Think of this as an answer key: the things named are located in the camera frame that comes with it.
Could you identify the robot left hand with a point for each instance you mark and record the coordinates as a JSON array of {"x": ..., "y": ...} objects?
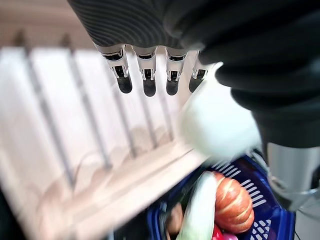
[{"x": 225, "y": 30}]

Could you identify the white radish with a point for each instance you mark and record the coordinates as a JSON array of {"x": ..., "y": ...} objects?
[{"x": 217, "y": 120}]

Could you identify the blue plastic basket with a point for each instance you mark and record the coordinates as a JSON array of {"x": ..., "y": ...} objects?
[{"x": 272, "y": 217}]

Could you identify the grey metal shelf divider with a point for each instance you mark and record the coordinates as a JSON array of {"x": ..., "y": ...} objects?
[
  {"x": 50, "y": 120},
  {"x": 90, "y": 107}
]

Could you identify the white shelf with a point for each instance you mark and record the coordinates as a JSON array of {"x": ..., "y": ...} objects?
[{"x": 82, "y": 112}]

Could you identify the orange pumpkin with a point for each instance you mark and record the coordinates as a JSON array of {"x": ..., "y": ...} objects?
[{"x": 232, "y": 205}]

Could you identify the pale green white vegetable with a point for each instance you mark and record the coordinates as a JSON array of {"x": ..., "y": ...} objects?
[{"x": 200, "y": 207}]

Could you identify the brown potato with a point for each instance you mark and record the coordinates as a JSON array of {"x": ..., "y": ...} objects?
[{"x": 176, "y": 218}]

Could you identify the pink red fruit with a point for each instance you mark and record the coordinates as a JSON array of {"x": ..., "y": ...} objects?
[{"x": 223, "y": 235}]

